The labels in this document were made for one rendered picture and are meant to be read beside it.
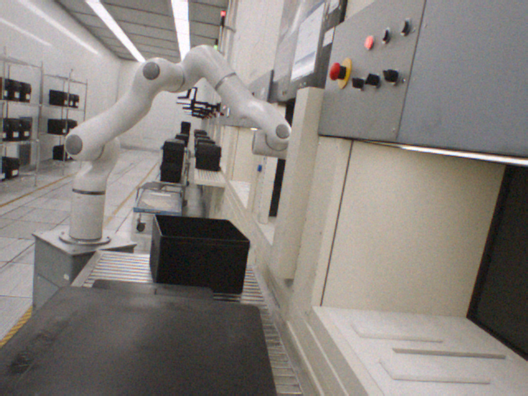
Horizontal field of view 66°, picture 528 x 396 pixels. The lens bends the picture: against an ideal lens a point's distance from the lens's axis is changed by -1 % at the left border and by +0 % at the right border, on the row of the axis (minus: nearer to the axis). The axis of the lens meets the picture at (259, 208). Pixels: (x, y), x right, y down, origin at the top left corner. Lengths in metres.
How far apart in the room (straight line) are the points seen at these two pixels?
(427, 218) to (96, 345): 0.83
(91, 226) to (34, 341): 1.18
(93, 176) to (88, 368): 1.23
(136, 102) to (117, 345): 1.12
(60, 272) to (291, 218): 0.90
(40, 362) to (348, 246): 0.73
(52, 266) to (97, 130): 0.53
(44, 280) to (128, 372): 1.32
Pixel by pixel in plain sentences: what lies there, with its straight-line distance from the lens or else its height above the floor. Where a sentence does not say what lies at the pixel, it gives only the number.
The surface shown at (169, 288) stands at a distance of 1.04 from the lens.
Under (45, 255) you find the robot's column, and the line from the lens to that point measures 1.73.
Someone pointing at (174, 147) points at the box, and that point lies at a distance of 5.33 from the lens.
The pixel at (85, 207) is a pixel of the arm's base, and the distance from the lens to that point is 1.64.
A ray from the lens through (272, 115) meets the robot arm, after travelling 1.28.
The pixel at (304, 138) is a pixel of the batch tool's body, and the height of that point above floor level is 1.27.
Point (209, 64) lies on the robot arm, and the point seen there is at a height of 1.45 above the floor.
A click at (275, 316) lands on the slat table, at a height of 0.76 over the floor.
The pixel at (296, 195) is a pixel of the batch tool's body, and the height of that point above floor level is 1.11.
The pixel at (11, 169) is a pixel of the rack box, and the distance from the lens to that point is 6.21.
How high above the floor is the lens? 1.26
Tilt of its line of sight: 10 degrees down
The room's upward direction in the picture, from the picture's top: 9 degrees clockwise
